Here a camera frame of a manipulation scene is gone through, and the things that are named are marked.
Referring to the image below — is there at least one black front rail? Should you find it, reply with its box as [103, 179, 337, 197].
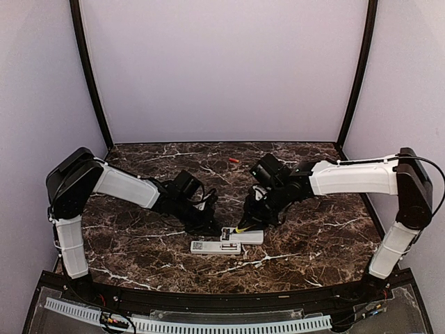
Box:
[58, 267, 414, 316]

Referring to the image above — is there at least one white slotted cable duct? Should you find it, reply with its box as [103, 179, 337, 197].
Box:
[44, 297, 332, 333]

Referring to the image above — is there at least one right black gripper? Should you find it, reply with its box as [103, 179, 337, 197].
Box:
[238, 184, 288, 232]

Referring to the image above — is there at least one black frame post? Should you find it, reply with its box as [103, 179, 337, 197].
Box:
[69, 0, 114, 152]
[336, 0, 378, 152]

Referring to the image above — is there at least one white slim remote control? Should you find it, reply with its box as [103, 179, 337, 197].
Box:
[191, 241, 241, 255]

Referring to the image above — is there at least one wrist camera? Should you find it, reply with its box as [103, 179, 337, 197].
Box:
[252, 184, 268, 201]
[194, 188, 218, 211]

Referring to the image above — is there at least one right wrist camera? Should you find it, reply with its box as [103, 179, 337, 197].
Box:
[252, 184, 268, 201]

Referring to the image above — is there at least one grey remote control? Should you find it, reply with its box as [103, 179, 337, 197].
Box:
[220, 228, 264, 245]

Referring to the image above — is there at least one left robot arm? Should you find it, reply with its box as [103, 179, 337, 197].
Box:
[45, 148, 222, 303]

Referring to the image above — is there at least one purple AAA battery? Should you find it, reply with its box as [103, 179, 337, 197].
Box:
[221, 228, 231, 241]

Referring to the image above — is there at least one right black frame post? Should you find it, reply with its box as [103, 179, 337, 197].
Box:
[336, 0, 378, 152]

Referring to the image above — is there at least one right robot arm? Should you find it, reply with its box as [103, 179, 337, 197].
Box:
[235, 148, 440, 302]

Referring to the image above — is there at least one yellow handled screwdriver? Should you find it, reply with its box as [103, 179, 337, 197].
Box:
[231, 225, 257, 234]

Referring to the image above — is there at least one left black frame post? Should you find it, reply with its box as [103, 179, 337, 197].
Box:
[69, 0, 114, 152]

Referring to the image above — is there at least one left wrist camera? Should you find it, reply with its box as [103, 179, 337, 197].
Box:
[194, 188, 218, 211]

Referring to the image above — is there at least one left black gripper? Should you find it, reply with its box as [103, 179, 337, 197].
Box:
[173, 198, 223, 237]

